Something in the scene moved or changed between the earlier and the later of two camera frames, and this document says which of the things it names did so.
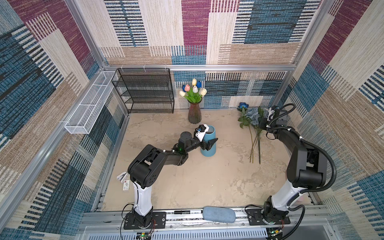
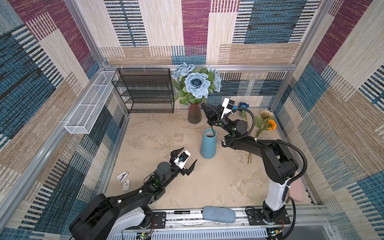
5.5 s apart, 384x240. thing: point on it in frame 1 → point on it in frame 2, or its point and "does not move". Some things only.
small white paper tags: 124,178 does not move
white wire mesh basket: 85,115 does not move
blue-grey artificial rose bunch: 250,118 → 192,85
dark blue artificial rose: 242,104 does not move
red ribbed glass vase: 194,115 does not move
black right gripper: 262,123 → 212,113
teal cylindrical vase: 210,135 does not move
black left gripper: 207,146 → 183,171
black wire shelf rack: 146,90 does not move
